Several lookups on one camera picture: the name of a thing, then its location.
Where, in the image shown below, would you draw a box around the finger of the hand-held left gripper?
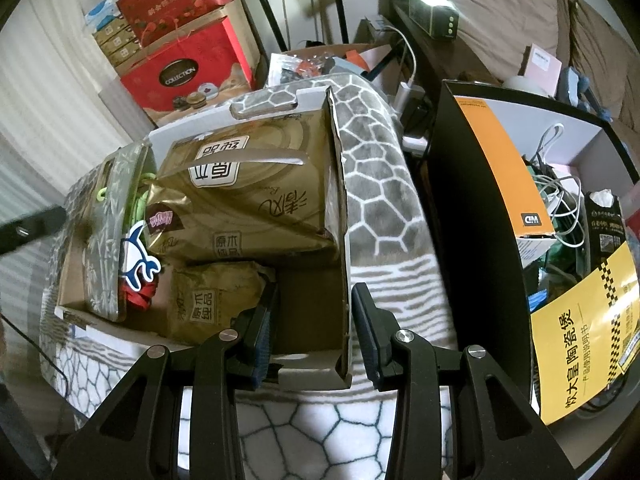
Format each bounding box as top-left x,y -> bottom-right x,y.
0,204 -> 68,257

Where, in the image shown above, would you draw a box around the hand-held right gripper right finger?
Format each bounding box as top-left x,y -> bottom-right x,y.
350,282 -> 583,480

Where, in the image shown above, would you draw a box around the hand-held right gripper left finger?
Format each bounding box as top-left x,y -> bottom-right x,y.
52,282 -> 281,480

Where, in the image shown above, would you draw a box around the small brown tissue packet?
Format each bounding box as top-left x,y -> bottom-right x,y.
167,260 -> 276,346

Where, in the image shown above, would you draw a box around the grey bamboo print bag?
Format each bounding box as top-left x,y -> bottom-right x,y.
62,142 -> 151,323

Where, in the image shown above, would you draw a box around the blue white whale tag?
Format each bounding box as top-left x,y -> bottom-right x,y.
118,222 -> 163,293

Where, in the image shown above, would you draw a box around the green braided cable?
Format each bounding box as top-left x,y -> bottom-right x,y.
95,172 -> 156,223

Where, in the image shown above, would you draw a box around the red usb cable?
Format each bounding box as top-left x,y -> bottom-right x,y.
120,280 -> 161,311

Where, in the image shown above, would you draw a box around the large gold tissue pack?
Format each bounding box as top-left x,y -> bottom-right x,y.
150,110 -> 346,268

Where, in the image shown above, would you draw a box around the gold packet with purple label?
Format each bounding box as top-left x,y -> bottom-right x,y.
142,182 -> 193,256

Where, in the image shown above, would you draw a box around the grey patterned blanket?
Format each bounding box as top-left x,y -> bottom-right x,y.
40,72 -> 458,480

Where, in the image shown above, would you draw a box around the black storage box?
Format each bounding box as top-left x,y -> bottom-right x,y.
425,80 -> 640,466

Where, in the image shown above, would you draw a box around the yellow paper manual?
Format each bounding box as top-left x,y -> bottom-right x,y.
530,240 -> 640,426

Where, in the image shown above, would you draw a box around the stack of yellow boxes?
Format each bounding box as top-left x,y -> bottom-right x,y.
92,15 -> 146,68

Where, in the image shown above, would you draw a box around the orange and white box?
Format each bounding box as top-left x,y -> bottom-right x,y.
457,95 -> 558,261

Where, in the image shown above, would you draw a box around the blue tissue pack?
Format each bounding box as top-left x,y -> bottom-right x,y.
85,0 -> 126,26

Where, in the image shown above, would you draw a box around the red printed gift box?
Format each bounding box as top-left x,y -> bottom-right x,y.
120,17 -> 256,121

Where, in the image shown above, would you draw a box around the black tissue carton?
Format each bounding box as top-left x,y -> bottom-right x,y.
585,190 -> 628,281

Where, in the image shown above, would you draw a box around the cardboard box with clutter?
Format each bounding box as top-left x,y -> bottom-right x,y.
267,45 -> 396,91

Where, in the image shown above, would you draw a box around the pink box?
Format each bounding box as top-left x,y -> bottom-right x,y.
522,45 -> 563,98

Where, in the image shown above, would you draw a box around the lit bedside lamp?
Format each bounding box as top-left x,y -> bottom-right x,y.
407,0 -> 458,38

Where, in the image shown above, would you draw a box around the brown padded headboard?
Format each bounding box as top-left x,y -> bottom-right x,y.
440,0 -> 640,126

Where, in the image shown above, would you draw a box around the black cable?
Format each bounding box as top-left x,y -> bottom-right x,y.
0,310 -> 68,396

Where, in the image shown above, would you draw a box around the tangled white cables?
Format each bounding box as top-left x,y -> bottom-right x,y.
525,122 -> 588,248

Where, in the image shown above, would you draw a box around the white charger cable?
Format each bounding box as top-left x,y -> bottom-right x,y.
382,22 -> 426,111

